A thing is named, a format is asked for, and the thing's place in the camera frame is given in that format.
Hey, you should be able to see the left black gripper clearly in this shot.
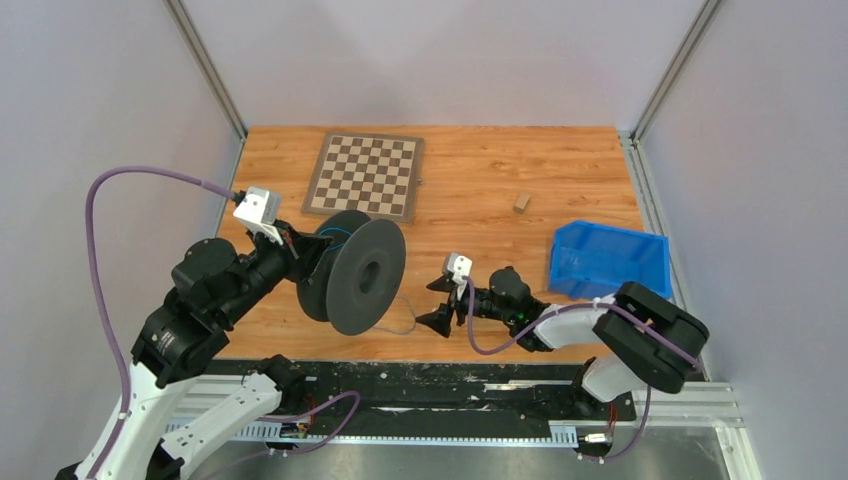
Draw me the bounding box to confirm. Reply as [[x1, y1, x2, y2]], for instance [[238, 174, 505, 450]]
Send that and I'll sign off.
[[219, 216, 336, 324]]

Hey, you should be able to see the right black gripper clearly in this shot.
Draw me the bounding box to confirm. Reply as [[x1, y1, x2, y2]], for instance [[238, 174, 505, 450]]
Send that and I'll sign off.
[[416, 277, 515, 338]]

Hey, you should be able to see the thin blue wire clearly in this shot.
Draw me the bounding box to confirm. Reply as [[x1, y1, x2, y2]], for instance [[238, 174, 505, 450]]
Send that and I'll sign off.
[[316, 225, 419, 335]]

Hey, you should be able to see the dark grey cable spool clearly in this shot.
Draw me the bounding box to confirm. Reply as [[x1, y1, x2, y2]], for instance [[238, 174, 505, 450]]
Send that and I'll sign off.
[[297, 210, 406, 336]]

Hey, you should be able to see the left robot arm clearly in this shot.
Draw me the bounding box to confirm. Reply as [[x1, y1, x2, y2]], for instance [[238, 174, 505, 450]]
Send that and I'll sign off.
[[56, 220, 333, 479]]

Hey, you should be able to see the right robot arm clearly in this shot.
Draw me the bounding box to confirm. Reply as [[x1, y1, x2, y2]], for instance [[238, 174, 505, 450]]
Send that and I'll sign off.
[[415, 266, 710, 418]]

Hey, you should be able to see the wooden chessboard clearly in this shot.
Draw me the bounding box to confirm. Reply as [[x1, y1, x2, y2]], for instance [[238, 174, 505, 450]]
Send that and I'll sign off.
[[301, 131, 425, 223]]

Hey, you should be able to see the small wooden block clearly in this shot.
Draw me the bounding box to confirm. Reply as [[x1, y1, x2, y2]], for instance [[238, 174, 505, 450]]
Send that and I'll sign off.
[[513, 193, 531, 214]]

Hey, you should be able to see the blue plastic bin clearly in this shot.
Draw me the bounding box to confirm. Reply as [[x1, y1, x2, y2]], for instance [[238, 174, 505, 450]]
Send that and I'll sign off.
[[547, 220, 672, 299]]

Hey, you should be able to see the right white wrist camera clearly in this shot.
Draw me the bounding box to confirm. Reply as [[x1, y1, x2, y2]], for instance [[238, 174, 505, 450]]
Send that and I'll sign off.
[[443, 252, 473, 286]]

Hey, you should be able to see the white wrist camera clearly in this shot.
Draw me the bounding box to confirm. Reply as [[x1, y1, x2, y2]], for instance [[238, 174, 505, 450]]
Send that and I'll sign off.
[[233, 186, 283, 245], [443, 252, 473, 286]]

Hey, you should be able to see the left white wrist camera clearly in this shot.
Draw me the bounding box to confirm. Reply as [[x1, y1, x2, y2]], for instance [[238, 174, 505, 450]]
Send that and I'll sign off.
[[233, 186, 283, 245]]

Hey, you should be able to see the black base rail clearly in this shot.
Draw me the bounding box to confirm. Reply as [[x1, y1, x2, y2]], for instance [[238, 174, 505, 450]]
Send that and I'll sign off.
[[234, 361, 643, 446]]

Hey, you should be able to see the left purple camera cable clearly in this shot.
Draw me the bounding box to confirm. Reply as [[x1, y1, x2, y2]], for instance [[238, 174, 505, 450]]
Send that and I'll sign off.
[[84, 166, 240, 480]]

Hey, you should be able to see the left aluminium frame post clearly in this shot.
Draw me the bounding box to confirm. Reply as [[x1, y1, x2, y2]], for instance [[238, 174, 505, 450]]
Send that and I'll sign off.
[[163, 0, 248, 144]]

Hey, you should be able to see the aluminium frame post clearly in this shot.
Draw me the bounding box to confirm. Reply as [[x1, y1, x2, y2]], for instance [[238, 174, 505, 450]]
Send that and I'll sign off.
[[163, 0, 248, 144], [630, 0, 724, 143]]

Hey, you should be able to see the right aluminium frame post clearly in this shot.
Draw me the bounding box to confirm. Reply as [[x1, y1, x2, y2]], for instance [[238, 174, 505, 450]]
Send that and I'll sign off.
[[630, 0, 724, 143]]

